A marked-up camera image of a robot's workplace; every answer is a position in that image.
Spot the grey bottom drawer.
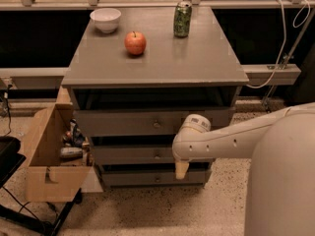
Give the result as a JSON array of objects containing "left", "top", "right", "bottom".
[{"left": 101, "top": 169, "right": 211, "bottom": 187}]

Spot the black cable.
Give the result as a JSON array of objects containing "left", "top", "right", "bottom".
[{"left": 2, "top": 84, "right": 14, "bottom": 138}]

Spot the cardboard box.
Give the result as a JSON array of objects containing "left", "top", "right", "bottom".
[{"left": 22, "top": 103, "right": 92, "bottom": 203}]

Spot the grey drawer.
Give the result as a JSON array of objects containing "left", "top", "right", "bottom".
[
  {"left": 101, "top": 169, "right": 211, "bottom": 187},
  {"left": 74, "top": 107, "right": 235, "bottom": 137},
  {"left": 90, "top": 144, "right": 221, "bottom": 165}
]

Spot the grey top drawer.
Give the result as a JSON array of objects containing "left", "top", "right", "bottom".
[{"left": 74, "top": 107, "right": 235, "bottom": 137}]

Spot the silver can in box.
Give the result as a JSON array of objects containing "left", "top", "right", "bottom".
[{"left": 60, "top": 147, "right": 83, "bottom": 158}]

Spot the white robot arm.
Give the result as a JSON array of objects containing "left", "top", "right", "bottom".
[{"left": 172, "top": 103, "right": 315, "bottom": 236}]

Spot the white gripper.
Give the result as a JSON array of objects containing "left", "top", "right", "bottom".
[{"left": 172, "top": 114, "right": 211, "bottom": 180}]

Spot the grey drawer cabinet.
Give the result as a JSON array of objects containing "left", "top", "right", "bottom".
[{"left": 62, "top": 7, "right": 248, "bottom": 187}]

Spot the white ceramic bowl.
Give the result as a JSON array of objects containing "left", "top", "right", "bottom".
[{"left": 90, "top": 8, "right": 121, "bottom": 33}]

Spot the dark bottle in box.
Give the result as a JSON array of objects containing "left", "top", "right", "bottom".
[{"left": 70, "top": 119, "right": 86, "bottom": 148}]

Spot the red apple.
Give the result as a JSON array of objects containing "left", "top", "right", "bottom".
[{"left": 124, "top": 31, "right": 147, "bottom": 55}]

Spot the green soda can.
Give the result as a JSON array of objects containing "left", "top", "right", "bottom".
[{"left": 173, "top": 1, "right": 192, "bottom": 37}]

